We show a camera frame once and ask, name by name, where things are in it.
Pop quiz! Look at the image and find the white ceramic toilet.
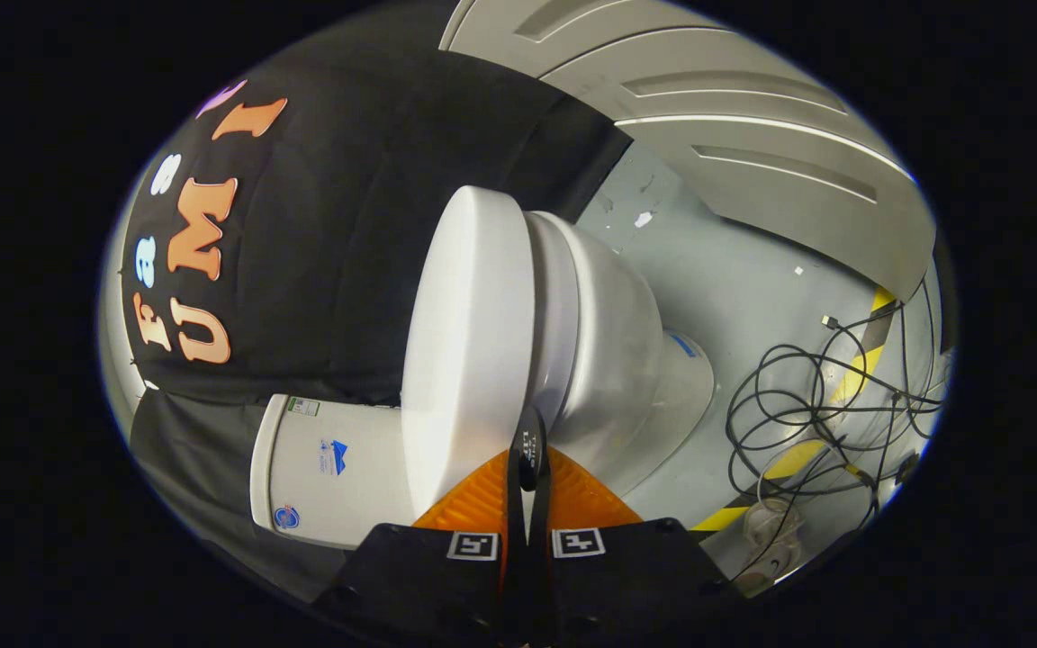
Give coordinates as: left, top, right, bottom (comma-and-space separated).
249, 211, 717, 552

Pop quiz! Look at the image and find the black cable tangle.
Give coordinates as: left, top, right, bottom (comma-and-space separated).
726, 279, 950, 581

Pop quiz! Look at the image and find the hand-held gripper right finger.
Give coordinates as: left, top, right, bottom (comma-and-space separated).
528, 409, 744, 648

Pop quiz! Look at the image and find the black backdrop cloth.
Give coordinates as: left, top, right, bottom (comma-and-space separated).
118, 36, 634, 604

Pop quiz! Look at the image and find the white toilet seat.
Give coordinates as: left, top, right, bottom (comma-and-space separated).
524, 211, 588, 435

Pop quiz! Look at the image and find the yellow black floor tape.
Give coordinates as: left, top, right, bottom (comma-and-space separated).
690, 286, 897, 532

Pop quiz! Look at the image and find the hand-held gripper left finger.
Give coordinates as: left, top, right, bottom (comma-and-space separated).
316, 409, 528, 648

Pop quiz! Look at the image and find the pale sneaker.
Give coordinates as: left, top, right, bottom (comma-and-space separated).
742, 498, 809, 595

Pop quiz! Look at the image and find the white toilet lid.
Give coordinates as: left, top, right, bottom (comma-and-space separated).
401, 184, 539, 521

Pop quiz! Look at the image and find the grey panelled door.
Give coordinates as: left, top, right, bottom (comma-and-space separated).
437, 0, 939, 303

